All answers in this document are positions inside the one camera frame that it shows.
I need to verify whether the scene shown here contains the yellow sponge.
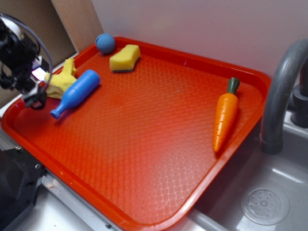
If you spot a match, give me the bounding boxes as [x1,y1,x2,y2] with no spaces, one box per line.
[109,44,141,73]

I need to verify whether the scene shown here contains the blue dimpled ball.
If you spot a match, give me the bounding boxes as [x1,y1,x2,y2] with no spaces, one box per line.
[95,33,116,54]

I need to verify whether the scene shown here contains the orange toy carrot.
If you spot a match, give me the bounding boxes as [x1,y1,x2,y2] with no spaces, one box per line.
[212,77,240,153]

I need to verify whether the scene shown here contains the brown cardboard panel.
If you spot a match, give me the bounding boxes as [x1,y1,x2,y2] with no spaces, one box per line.
[0,0,79,108]

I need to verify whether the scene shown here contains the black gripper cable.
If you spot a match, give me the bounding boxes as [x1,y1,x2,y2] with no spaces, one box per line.
[0,13,53,93]

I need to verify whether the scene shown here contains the grey faucet spout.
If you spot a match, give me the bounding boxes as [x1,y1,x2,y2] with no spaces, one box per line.
[260,38,308,154]

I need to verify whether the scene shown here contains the red plastic tray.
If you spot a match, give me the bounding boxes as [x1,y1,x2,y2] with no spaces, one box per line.
[1,37,270,231]

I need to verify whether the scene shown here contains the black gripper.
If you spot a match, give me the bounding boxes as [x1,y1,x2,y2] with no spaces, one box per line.
[0,18,47,110]

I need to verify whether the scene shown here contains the sink drain strainer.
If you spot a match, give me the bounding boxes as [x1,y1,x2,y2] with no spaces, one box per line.
[240,184,290,226]

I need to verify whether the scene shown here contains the yellow cloth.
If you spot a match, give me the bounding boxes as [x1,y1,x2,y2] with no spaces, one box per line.
[44,58,77,99]

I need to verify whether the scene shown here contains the blue toy bottle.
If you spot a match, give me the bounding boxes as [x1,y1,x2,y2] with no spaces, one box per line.
[50,70,101,119]

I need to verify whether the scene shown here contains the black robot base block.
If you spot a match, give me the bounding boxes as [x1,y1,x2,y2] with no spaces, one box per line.
[0,147,44,231]

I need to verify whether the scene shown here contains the grey plastic sink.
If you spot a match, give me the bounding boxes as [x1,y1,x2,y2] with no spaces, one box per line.
[188,112,308,231]

